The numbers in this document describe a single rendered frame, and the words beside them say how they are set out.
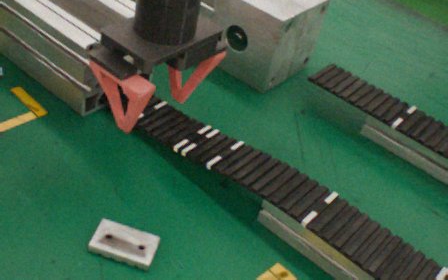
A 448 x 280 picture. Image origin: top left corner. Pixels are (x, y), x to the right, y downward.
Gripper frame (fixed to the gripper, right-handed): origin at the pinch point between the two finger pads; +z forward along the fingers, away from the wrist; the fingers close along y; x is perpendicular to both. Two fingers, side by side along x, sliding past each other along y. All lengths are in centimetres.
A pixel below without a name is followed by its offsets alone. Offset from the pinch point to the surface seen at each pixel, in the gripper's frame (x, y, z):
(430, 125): 20.8, -19.9, -1.5
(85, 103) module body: -5.8, 3.8, 1.3
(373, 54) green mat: 8.2, -33.9, 1.8
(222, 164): 10.3, 1.7, -0.9
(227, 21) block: -2.4, -13.8, -4.4
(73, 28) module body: -7.6, 4.2, -6.8
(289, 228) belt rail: 18.1, 1.6, 0.8
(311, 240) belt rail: 20.4, 2.2, -0.3
